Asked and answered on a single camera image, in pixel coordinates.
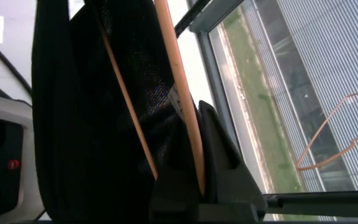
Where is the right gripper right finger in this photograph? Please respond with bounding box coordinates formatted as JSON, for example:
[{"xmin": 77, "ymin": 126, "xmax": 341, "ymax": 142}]
[{"xmin": 197, "ymin": 100, "xmax": 269, "ymax": 219}]

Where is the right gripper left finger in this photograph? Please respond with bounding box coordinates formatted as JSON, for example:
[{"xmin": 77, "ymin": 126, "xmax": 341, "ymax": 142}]
[{"xmin": 149, "ymin": 123, "xmax": 205, "ymax": 223}]

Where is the pink clothes hanger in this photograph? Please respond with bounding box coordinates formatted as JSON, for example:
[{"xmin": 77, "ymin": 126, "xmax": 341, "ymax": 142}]
[
  {"xmin": 91, "ymin": 0, "xmax": 207, "ymax": 197},
  {"xmin": 295, "ymin": 90, "xmax": 358, "ymax": 172}
]

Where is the black garment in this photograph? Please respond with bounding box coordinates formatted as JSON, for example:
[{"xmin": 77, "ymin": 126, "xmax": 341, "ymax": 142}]
[{"xmin": 30, "ymin": 0, "xmax": 199, "ymax": 223}]

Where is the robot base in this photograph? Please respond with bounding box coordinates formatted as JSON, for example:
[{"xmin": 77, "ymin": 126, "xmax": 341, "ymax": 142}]
[{"xmin": 0, "ymin": 30, "xmax": 47, "ymax": 223}]

